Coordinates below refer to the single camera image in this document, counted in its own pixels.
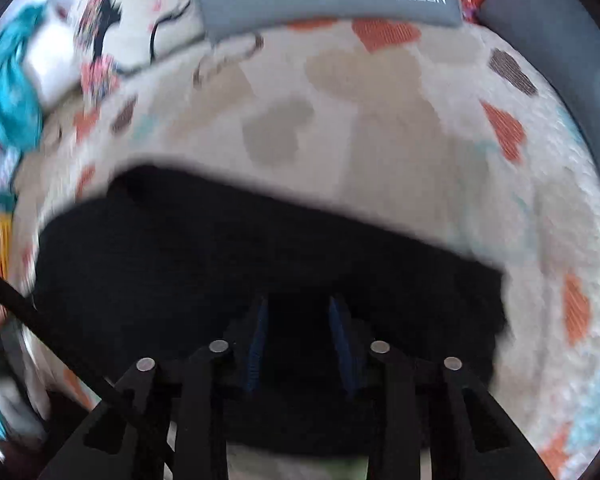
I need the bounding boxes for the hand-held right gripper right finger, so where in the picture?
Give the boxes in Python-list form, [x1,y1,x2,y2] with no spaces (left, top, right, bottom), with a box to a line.
[327,294,556,480]

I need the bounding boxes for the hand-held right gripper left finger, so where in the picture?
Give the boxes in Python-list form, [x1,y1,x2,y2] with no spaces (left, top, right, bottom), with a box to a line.
[37,295,271,480]

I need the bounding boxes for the black pants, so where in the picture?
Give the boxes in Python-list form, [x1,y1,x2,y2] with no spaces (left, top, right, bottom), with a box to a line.
[32,164,512,458]

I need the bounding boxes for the heart-patterned white blanket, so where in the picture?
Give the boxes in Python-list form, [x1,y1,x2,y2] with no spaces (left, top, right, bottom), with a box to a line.
[10,17,600,480]

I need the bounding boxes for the white floral patterned cloth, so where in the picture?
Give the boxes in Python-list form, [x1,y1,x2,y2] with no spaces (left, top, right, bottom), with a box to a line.
[45,0,211,106]

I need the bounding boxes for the teal cloth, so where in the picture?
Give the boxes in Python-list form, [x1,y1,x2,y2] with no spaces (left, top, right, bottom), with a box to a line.
[0,2,48,153]

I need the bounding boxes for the dark grey cushion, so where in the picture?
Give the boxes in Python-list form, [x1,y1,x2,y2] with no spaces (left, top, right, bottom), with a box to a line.
[477,0,600,186]

